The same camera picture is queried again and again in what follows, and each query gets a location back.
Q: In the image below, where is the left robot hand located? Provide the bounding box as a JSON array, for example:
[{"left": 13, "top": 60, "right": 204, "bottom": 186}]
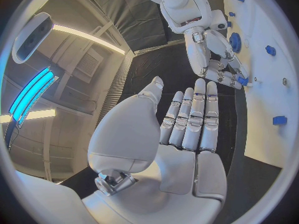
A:
[{"left": 81, "top": 76, "right": 228, "bottom": 224}]

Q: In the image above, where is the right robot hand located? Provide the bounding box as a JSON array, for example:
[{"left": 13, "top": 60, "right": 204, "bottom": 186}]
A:
[{"left": 183, "top": 26, "right": 254, "bottom": 91}]

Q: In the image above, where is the white task board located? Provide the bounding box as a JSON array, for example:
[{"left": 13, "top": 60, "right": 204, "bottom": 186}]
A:
[{"left": 220, "top": 0, "right": 296, "bottom": 169}]

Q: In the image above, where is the blue gear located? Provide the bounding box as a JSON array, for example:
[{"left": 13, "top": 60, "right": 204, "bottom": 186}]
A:
[{"left": 228, "top": 32, "right": 242, "bottom": 53}]

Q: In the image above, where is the blue plug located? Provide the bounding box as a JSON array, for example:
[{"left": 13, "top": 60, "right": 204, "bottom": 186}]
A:
[{"left": 265, "top": 45, "right": 277, "bottom": 57}]

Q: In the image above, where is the blue block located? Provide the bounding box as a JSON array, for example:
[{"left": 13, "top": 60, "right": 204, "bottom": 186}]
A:
[{"left": 272, "top": 115, "right": 288, "bottom": 126}]

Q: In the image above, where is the glowing light bar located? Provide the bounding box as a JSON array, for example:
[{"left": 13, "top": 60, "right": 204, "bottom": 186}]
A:
[{"left": 8, "top": 66, "right": 60, "bottom": 128}]

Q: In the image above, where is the white robot head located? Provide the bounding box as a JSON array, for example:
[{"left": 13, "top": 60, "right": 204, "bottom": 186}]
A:
[{"left": 11, "top": 12, "right": 54, "bottom": 64}]

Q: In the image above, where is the black cable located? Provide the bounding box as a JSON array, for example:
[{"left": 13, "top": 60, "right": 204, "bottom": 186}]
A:
[{"left": 7, "top": 125, "right": 21, "bottom": 151}]

